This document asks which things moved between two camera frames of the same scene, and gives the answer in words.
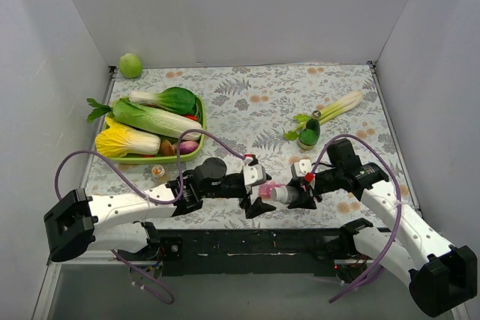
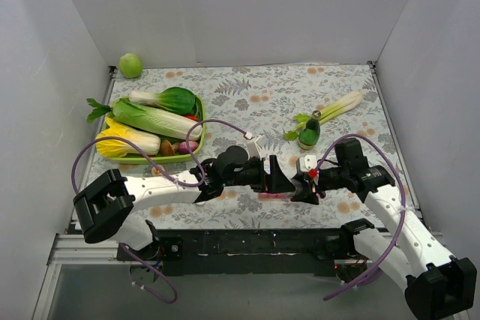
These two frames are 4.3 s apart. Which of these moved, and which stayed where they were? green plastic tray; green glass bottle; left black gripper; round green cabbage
Moved: left black gripper
Stayed: green plastic tray; green glass bottle; round green cabbage
